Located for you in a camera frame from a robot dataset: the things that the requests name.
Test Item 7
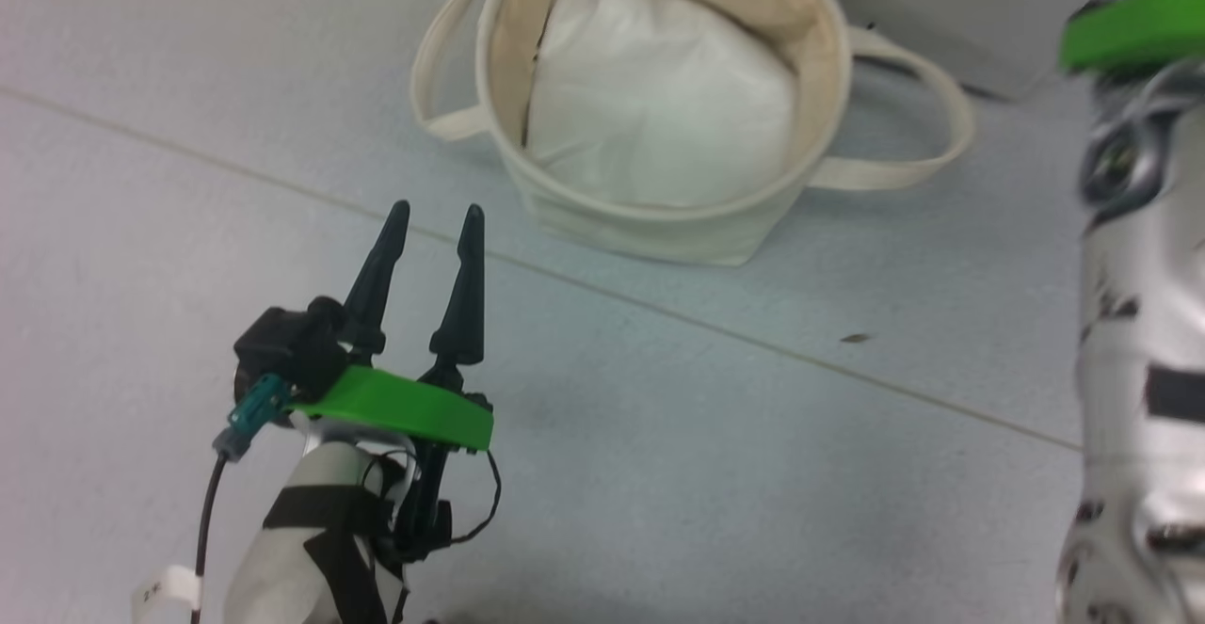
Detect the white cable label tag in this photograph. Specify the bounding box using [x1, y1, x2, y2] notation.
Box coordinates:
[131, 564, 204, 624]

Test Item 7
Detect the thin black looped cable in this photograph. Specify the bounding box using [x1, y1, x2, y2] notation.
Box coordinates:
[375, 448, 504, 547]

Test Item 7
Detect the black cable with teal connector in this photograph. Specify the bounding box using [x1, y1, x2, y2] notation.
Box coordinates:
[188, 372, 295, 624]

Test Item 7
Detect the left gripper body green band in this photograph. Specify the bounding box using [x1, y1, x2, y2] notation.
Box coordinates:
[287, 364, 496, 460]

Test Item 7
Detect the cream canvas laundry basket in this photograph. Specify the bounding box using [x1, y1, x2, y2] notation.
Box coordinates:
[410, 0, 976, 268]

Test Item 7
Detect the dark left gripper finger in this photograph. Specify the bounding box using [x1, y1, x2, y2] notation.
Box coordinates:
[420, 204, 487, 395]
[338, 200, 413, 359]

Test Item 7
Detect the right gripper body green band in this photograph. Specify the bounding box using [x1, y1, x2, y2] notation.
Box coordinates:
[1058, 0, 1205, 77]

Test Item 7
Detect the white washing machine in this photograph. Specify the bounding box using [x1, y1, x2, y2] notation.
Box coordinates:
[808, 0, 1166, 104]

